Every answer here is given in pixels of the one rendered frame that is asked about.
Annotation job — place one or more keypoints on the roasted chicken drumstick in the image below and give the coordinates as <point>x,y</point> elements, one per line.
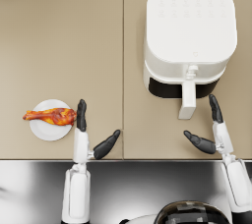
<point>52,116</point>

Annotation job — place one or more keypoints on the white air fryer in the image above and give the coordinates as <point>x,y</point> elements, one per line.
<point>190,34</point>

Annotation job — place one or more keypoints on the white round plate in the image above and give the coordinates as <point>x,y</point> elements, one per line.
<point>49,131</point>

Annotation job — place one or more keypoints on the dark round robot body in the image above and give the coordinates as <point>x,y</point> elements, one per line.
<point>190,214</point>

